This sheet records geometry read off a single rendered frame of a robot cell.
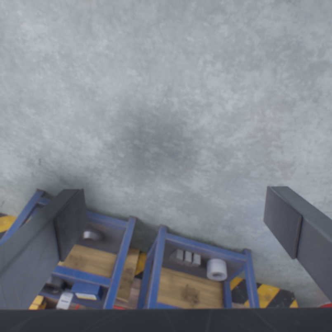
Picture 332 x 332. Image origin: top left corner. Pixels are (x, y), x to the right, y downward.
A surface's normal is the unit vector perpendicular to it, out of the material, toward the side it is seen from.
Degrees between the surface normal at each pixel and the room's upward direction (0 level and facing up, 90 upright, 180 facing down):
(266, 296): 90
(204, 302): 90
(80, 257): 90
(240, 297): 90
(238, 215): 0
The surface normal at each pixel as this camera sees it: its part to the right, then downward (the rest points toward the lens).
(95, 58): -0.11, 0.64
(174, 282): 0.30, -0.71
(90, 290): -0.03, -0.77
